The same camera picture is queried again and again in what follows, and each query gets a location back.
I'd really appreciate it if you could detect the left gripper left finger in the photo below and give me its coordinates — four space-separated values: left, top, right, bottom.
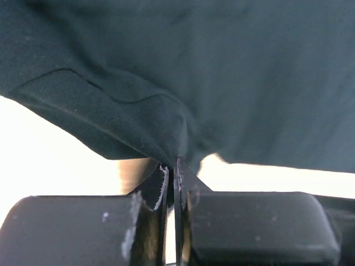
1 165 169 266

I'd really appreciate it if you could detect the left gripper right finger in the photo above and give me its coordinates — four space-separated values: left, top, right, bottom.
174 156 341 265

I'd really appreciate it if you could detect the black t shirt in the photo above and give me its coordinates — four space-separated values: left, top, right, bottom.
1 1 354 173

